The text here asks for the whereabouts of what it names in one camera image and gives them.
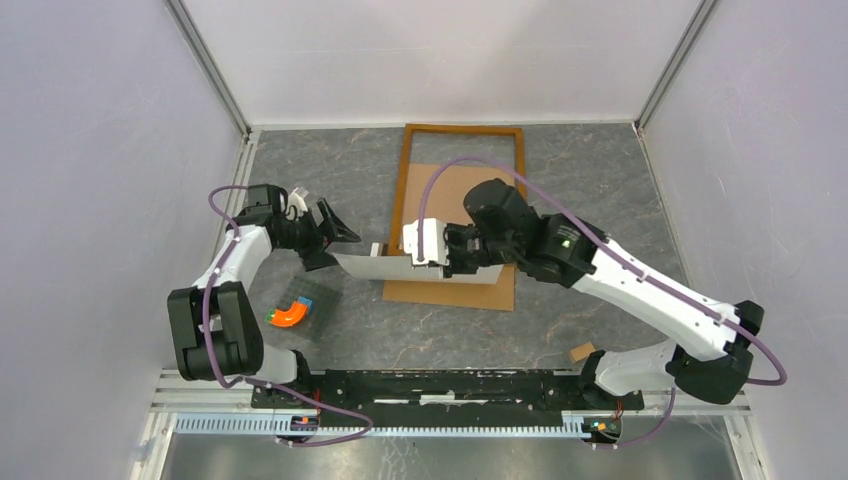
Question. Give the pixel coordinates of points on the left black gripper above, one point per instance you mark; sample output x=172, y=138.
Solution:
x=334, y=231

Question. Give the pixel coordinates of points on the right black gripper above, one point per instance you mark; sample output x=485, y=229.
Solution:
x=454, y=268

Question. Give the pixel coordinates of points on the framed window plant photo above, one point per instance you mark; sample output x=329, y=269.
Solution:
x=401, y=268

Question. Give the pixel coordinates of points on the wooden picture frame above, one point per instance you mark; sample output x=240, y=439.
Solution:
x=393, y=247

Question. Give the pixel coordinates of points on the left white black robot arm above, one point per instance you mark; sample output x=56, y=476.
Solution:
x=215, y=333

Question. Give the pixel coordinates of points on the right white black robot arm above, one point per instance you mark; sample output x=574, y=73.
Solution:
x=707, y=351

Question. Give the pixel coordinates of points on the orange curved toy brick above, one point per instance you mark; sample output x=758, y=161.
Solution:
x=290, y=316

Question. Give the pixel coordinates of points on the brown fibreboard backing board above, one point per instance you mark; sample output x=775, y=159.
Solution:
x=446, y=203

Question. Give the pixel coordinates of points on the grey building baseplate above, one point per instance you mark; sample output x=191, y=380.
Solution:
x=325, y=300

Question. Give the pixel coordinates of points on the small cardboard block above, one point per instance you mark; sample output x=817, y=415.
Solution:
x=581, y=352

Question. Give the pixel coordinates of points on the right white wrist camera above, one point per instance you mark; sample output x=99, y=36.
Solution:
x=424, y=242

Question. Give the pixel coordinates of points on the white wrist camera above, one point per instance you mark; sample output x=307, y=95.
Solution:
x=296, y=205
x=424, y=242

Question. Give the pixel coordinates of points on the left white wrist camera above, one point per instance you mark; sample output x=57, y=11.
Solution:
x=296, y=205

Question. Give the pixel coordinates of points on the slotted cable duct rail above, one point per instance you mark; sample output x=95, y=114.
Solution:
x=285, y=425

